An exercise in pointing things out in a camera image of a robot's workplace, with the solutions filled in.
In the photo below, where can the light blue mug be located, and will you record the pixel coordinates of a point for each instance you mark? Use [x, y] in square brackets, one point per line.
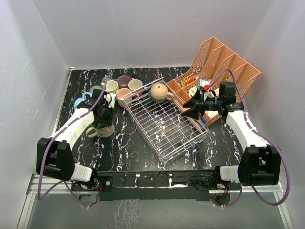
[84, 98]

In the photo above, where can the grey mug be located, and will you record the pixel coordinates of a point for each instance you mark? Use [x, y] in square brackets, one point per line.
[91, 89]

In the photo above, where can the beige round mug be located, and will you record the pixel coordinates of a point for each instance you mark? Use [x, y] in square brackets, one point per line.
[159, 93]

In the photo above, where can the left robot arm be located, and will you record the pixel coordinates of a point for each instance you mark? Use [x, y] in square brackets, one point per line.
[54, 154]

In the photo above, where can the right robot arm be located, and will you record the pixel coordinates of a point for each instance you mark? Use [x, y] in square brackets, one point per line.
[260, 163]

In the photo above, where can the white wire dish rack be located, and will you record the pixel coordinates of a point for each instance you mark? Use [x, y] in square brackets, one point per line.
[167, 132]

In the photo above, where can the peach desk organizer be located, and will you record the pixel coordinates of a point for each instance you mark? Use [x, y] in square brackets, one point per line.
[215, 62]

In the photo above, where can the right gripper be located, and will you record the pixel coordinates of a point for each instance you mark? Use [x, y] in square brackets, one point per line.
[193, 100]

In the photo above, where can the black front rail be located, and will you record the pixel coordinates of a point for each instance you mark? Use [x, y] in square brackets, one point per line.
[151, 185]

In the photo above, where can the purple mug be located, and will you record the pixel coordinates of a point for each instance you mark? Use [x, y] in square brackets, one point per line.
[123, 81]

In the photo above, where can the yellow-green mug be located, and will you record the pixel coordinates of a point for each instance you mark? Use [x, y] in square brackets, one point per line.
[110, 86]

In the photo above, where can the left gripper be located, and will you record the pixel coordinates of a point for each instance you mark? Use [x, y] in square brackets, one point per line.
[109, 120]

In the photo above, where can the pink mug white inside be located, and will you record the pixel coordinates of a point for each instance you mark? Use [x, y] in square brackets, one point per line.
[135, 85]

